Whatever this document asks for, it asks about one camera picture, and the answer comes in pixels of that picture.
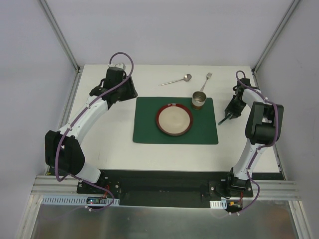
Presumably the black knife green handle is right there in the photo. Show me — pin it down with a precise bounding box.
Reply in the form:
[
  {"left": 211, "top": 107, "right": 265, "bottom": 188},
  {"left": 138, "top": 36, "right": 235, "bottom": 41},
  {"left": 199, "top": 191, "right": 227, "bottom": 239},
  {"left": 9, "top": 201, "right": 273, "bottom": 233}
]
[{"left": 218, "top": 117, "right": 228, "bottom": 125}]

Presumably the steel cup brown base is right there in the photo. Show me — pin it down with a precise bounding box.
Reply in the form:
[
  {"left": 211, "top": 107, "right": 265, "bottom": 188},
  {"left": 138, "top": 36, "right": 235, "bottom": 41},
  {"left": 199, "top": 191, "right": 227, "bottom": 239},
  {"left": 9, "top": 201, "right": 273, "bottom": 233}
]
[{"left": 191, "top": 91, "right": 207, "bottom": 110}]

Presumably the silver fork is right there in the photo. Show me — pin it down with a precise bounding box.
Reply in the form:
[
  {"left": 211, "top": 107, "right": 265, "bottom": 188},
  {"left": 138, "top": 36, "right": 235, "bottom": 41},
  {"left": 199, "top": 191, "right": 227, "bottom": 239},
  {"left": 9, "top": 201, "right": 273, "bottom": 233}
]
[{"left": 200, "top": 72, "right": 212, "bottom": 92}]

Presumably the dark green placemat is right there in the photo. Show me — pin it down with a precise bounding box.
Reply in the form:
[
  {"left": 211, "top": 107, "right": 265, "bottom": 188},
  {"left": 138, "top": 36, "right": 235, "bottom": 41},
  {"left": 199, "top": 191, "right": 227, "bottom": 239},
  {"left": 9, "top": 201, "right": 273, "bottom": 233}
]
[{"left": 133, "top": 97, "right": 218, "bottom": 145}]

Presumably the red rimmed beige plate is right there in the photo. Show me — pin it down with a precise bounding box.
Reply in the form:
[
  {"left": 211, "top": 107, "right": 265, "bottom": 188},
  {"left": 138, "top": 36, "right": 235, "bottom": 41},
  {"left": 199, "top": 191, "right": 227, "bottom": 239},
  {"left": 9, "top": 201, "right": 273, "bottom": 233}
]
[{"left": 156, "top": 103, "right": 193, "bottom": 136}]

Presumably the silver spoon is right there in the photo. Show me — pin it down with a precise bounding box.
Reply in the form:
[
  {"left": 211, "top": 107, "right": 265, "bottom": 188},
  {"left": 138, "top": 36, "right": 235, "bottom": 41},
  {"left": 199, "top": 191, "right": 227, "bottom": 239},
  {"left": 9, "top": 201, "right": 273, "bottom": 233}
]
[{"left": 159, "top": 74, "right": 192, "bottom": 86}]

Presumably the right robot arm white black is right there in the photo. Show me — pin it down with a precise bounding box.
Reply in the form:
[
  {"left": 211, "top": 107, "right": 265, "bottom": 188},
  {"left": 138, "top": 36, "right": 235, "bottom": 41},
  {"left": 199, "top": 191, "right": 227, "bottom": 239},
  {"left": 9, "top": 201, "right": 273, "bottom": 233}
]
[{"left": 224, "top": 78, "right": 284, "bottom": 197}]

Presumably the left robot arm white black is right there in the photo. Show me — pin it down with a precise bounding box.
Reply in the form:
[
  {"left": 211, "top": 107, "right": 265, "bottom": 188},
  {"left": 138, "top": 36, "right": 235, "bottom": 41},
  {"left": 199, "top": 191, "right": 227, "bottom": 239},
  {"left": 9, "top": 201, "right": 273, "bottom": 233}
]
[{"left": 45, "top": 63, "right": 138, "bottom": 194}]

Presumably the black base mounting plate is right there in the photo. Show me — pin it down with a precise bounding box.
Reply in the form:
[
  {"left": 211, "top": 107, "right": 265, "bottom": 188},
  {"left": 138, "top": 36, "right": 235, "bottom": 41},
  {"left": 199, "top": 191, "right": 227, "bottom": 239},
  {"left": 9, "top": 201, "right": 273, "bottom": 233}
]
[{"left": 77, "top": 169, "right": 253, "bottom": 208}]

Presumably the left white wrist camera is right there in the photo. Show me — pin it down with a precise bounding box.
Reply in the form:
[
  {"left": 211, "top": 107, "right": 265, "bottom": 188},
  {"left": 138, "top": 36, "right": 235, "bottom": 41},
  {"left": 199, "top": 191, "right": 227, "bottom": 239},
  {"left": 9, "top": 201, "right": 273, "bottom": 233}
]
[{"left": 108, "top": 63, "right": 126, "bottom": 71}]

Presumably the left aluminium frame post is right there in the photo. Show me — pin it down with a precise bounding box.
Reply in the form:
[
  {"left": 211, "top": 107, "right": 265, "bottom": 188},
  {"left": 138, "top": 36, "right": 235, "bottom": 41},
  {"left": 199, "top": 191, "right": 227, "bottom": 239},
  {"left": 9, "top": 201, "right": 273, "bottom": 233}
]
[{"left": 38, "top": 0, "right": 84, "bottom": 74}]

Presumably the aluminium frame post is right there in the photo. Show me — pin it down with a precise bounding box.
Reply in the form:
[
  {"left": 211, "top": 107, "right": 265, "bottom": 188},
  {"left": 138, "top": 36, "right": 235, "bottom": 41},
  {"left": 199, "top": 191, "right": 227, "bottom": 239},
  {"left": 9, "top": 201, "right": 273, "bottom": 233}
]
[
  {"left": 38, "top": 0, "right": 84, "bottom": 74},
  {"left": 252, "top": 0, "right": 302, "bottom": 75}
]

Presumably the right white cable duct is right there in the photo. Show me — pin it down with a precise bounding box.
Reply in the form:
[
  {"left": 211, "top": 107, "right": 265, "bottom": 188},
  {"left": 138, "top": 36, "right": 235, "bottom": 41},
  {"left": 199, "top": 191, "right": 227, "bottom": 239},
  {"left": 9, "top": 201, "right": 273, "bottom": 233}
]
[{"left": 209, "top": 200, "right": 227, "bottom": 210}]

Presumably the white cable duct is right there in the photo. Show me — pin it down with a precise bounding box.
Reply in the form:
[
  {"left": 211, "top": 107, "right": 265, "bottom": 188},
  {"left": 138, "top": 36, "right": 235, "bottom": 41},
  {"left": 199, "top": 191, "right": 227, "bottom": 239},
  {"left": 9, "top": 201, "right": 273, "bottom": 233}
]
[
  {"left": 42, "top": 196, "right": 120, "bottom": 207},
  {"left": 209, "top": 200, "right": 227, "bottom": 210}
]

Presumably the right aluminium frame post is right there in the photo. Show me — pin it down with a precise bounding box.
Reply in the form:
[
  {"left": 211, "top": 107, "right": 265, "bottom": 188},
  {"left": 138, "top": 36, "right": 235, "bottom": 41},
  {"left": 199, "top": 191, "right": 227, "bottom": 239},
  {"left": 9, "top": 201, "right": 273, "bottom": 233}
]
[{"left": 252, "top": 0, "right": 302, "bottom": 75}]

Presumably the front aluminium rail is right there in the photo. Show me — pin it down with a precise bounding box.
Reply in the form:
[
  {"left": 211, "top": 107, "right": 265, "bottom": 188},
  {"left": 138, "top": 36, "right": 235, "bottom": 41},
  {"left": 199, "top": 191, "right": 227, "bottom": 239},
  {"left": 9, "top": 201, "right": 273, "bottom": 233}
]
[{"left": 31, "top": 175, "right": 302, "bottom": 201}]

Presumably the left white cable duct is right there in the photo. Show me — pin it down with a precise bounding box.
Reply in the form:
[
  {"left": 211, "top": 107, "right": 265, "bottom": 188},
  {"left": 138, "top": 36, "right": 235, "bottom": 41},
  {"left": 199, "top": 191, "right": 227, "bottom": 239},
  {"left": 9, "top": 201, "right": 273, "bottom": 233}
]
[{"left": 42, "top": 196, "right": 120, "bottom": 207}]

